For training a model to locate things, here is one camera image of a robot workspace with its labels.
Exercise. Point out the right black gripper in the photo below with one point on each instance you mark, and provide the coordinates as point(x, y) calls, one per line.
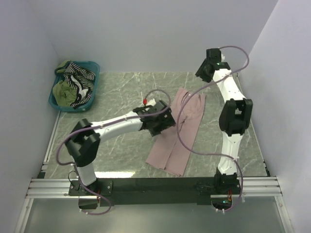
point(199, 72)

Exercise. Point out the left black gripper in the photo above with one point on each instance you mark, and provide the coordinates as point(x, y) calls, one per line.
point(167, 122)

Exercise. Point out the pink tank top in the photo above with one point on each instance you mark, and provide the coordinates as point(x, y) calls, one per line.
point(168, 152)

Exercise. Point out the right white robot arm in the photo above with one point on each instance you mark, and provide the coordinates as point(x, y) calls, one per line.
point(234, 119)

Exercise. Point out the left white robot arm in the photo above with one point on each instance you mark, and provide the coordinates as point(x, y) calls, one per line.
point(86, 137)

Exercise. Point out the black white striped tank top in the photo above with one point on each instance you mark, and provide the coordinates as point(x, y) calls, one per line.
point(82, 80)

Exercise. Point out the green tank top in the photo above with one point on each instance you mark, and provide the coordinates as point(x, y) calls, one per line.
point(63, 93)

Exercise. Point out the black base beam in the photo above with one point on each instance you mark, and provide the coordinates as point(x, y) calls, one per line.
point(130, 191)

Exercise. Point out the teal plastic basket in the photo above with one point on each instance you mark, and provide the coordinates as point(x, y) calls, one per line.
point(94, 67)

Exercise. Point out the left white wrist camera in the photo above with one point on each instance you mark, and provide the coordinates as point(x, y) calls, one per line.
point(149, 103)

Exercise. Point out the aluminium rail frame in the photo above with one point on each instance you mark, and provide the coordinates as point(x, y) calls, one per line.
point(42, 188)

